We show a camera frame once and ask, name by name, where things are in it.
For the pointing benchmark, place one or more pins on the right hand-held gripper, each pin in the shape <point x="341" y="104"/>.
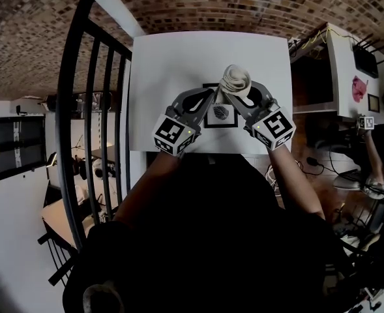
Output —
<point x="274" y="127"/>

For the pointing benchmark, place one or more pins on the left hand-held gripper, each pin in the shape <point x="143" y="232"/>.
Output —
<point x="173" y="134"/>

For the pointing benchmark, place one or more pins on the beige wiping cloth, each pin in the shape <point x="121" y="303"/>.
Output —
<point x="235" y="80"/>

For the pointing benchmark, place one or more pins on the black framed leaf picture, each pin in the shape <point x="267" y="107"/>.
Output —
<point x="220" y="122"/>

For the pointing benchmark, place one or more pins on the person's right forearm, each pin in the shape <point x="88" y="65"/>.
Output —
<point x="289" y="178"/>

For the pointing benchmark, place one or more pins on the person's left forearm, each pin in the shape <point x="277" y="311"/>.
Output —
<point x="146" y="181"/>

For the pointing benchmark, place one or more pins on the black power adapter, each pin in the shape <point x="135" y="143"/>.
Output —
<point x="311" y="161"/>

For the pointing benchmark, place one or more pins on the pink cloth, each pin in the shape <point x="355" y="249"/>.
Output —
<point x="359" y="88"/>

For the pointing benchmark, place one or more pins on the black router with antennas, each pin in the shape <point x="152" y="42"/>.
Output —
<point x="366" y="60"/>

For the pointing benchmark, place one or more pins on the white pipe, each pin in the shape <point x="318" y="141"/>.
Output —
<point x="113" y="5"/>

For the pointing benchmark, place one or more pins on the person's black shirt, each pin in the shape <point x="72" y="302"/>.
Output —
<point x="204" y="233"/>

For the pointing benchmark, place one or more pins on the light wooden table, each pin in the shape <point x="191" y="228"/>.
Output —
<point x="59" y="220"/>

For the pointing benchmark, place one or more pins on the black framed glass door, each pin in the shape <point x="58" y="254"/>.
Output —
<point x="15" y="148"/>

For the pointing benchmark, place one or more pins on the person's shoe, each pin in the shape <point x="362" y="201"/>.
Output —
<point x="102" y="295"/>

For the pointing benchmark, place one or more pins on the black-framed picture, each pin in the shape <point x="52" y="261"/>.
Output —
<point x="373" y="102"/>

